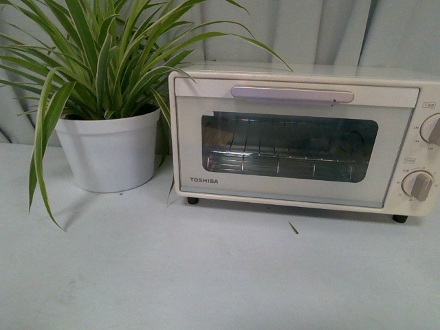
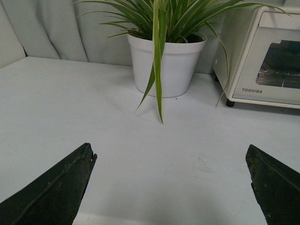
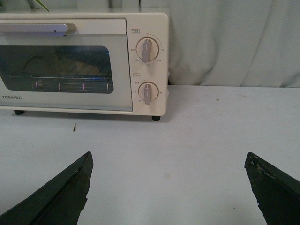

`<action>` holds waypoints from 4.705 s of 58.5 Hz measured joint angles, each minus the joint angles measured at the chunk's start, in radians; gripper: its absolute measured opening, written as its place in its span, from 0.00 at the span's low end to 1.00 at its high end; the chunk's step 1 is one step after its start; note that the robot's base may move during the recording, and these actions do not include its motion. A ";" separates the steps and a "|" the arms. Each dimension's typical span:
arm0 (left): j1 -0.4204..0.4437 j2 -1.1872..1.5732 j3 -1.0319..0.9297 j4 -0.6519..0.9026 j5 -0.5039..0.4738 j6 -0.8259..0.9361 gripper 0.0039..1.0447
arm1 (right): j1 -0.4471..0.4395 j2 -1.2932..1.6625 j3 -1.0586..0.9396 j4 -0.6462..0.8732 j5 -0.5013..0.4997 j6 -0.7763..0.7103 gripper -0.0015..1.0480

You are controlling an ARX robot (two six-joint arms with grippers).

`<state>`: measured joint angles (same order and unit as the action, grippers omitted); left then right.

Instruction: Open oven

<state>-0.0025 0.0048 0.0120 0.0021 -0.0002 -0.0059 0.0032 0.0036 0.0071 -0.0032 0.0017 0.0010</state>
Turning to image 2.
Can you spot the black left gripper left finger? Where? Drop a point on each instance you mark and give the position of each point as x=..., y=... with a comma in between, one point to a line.
x=54, y=198

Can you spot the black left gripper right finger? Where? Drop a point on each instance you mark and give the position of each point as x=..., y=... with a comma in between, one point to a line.
x=276, y=187

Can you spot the oven glass door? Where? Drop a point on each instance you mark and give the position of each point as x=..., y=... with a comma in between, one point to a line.
x=272, y=28

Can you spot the white Toshiba toaster oven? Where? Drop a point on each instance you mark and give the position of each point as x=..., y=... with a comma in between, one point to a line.
x=237, y=32

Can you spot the white plastic flower pot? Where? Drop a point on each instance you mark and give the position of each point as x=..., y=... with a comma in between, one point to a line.
x=177, y=66

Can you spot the grey backdrop curtain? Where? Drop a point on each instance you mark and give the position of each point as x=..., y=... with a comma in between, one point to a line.
x=67, y=30

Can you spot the green striped spider plant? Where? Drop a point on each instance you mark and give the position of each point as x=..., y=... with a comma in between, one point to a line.
x=167, y=21

